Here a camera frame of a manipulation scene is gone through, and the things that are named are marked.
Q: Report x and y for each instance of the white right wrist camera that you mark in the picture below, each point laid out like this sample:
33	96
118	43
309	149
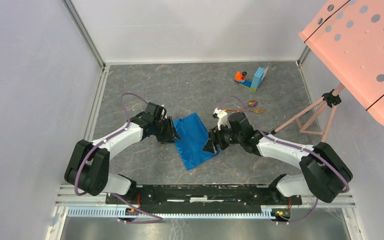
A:
222	118

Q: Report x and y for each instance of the blue cloth napkin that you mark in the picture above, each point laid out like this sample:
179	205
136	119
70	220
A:
193	138

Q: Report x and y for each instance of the toy brick set colourful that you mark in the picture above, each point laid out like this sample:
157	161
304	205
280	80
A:
253	83

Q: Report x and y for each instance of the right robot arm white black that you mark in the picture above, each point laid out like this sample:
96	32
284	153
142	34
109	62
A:
323	173

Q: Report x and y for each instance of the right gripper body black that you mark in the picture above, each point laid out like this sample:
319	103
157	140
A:
225	136

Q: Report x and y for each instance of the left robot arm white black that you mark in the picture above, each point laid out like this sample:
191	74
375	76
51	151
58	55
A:
88	167

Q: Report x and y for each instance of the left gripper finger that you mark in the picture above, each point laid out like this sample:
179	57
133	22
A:
169	138
171	128

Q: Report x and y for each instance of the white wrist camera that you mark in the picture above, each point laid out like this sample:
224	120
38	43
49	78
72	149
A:
163	110
222	118

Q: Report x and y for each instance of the pink perforated music stand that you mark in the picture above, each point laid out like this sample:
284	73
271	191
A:
347	36

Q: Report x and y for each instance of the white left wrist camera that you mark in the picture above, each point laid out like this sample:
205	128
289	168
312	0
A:
163	110

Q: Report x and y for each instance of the iridescent spoon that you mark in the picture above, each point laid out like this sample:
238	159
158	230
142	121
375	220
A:
251	105

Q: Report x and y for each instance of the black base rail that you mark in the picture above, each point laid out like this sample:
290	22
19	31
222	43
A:
149	203

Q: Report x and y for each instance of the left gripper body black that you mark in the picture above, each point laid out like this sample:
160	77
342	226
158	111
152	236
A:
163	130

